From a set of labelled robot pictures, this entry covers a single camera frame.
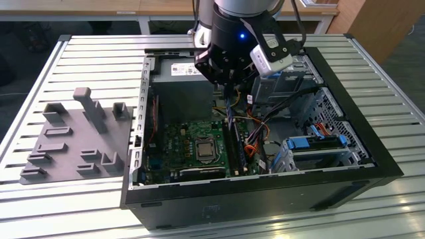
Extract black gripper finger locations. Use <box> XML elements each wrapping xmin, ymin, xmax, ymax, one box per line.
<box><xmin>230</xmin><ymin>58</ymin><xmax>258</xmax><ymax>88</ymax></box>
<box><xmin>195</xmin><ymin>48</ymin><xmax>231</xmax><ymax>87</ymax></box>

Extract blue RAM stick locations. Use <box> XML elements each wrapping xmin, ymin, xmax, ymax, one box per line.
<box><xmin>224</xmin><ymin>83</ymin><xmax>238</xmax><ymax>120</ymax></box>

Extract black RAM slot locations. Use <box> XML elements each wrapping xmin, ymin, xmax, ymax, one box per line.
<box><xmin>222</xmin><ymin>119</ymin><xmax>240</xmax><ymax>176</ymax></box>

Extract grey power supply unit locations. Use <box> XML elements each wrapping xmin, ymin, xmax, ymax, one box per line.
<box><xmin>151</xmin><ymin>57</ymin><xmax>216</xmax><ymax>120</ymax></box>

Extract grey metal drive cage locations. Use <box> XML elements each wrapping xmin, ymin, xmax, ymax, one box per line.
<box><xmin>251</xmin><ymin>53</ymin><xmax>326</xmax><ymax>107</ymax></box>

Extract green motherboard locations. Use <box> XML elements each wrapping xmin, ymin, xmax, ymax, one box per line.
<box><xmin>143</xmin><ymin>119</ymin><xmax>264</xmax><ymax>186</ymax></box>

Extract round grey case speaker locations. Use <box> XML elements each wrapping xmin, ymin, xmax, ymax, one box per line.
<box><xmin>263</xmin><ymin>141</ymin><xmax>283</xmax><ymax>157</ymax></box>

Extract silver CPU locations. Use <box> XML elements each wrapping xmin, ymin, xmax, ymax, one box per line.
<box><xmin>199</xmin><ymin>143</ymin><xmax>216</xmax><ymax>160</ymax></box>

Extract blue disk carrier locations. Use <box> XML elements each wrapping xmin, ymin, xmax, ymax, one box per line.
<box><xmin>286</xmin><ymin>135</ymin><xmax>350</xmax><ymax>151</ymax></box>

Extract black graphics card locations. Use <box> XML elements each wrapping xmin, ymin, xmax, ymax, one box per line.
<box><xmin>179</xmin><ymin>165</ymin><xmax>227</xmax><ymax>179</ymax></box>

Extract grey metal disk bay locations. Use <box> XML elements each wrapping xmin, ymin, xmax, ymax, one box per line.
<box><xmin>271</xmin><ymin>134</ymin><xmax>376</xmax><ymax>175</ymax></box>

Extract wooden cabinet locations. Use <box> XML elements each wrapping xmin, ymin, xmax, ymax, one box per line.
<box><xmin>327</xmin><ymin>0</ymin><xmax>425</xmax><ymax>65</ymax></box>

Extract black open PC case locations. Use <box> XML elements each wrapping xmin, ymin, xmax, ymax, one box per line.
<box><xmin>119</xmin><ymin>46</ymin><xmax>405</xmax><ymax>231</ymax></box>

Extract grey parts rack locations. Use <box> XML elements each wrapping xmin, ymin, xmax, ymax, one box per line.
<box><xmin>19</xmin><ymin>87</ymin><xmax>139</xmax><ymax>185</ymax></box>

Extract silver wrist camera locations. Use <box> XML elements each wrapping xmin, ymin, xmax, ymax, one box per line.
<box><xmin>248</xmin><ymin>37</ymin><xmax>295</xmax><ymax>77</ymax></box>

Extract yellow power wires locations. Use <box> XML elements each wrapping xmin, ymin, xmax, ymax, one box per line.
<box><xmin>212</xmin><ymin>91</ymin><xmax>242</xmax><ymax>112</ymax></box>

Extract thick black cable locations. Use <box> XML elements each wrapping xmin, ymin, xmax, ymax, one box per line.
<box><xmin>260</xmin><ymin>86</ymin><xmax>322</xmax><ymax>124</ymax></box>

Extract black camera cable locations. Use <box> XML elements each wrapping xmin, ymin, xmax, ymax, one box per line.
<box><xmin>291</xmin><ymin>0</ymin><xmax>307</xmax><ymax>49</ymax></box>

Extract multicoloured wire bundle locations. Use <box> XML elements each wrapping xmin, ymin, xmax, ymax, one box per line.
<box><xmin>246</xmin><ymin>116</ymin><xmax>271</xmax><ymax>150</ymax></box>

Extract thin red wire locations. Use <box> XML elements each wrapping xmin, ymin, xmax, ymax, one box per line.
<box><xmin>150</xmin><ymin>96</ymin><xmax>160</xmax><ymax>146</ymax></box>

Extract orange flat data cable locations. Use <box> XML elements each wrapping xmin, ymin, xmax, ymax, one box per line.
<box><xmin>244</xmin><ymin>145</ymin><xmax>260</xmax><ymax>158</ymax></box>

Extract orange disk wire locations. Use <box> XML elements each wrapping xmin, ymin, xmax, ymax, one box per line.
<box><xmin>315</xmin><ymin>123</ymin><xmax>334</xmax><ymax>137</ymax></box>

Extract CPU socket metal frame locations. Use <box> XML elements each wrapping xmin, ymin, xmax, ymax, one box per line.
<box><xmin>194</xmin><ymin>136</ymin><xmax>220</xmax><ymax>164</ymax></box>

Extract wooden desk white frame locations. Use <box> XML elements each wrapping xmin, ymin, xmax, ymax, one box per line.
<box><xmin>0</xmin><ymin>0</ymin><xmax>340</xmax><ymax>35</ymax></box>

